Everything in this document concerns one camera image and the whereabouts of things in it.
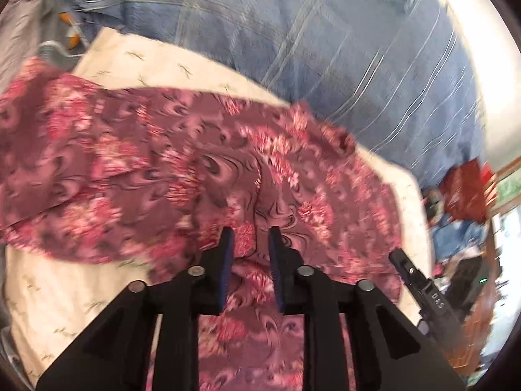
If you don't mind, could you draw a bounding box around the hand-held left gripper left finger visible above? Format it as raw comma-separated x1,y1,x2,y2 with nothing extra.
36,227,235,391

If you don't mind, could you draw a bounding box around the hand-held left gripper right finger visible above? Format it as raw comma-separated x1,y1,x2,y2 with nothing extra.
268,226,465,391

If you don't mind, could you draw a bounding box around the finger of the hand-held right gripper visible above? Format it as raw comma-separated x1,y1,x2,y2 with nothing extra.
388,248,429,299

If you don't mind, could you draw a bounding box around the pink floral garment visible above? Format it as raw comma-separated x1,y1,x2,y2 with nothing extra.
0,57,403,391

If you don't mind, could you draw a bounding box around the pile of blue clothes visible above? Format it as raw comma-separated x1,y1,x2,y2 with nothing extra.
429,216,489,263

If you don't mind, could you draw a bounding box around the red cloth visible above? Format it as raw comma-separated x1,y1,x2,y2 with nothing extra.
440,159,499,223

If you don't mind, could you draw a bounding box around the cream leaf-print sheet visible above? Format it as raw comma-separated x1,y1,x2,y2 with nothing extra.
6,28,434,384

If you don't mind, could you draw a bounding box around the blue checked quilt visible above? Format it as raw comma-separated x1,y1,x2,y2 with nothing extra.
45,0,485,188

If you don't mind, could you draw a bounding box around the grey cloth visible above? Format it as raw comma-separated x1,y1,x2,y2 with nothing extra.
0,0,88,90

